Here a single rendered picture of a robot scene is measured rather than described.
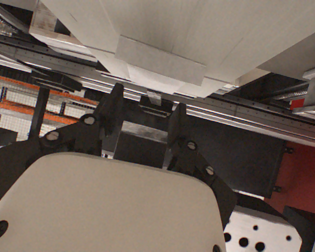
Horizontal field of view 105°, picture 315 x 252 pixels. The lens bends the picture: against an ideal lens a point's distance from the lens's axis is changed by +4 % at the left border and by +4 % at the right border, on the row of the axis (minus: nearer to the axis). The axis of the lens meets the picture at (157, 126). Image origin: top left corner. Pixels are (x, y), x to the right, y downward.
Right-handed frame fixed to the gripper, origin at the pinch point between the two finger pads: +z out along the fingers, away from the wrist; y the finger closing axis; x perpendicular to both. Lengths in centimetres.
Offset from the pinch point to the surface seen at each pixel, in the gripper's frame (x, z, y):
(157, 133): -11.2, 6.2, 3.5
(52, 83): -27, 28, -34
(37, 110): -87, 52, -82
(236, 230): -13.2, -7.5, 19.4
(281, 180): -48, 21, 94
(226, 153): -47, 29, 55
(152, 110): -22.2, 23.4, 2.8
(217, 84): 1.8, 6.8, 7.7
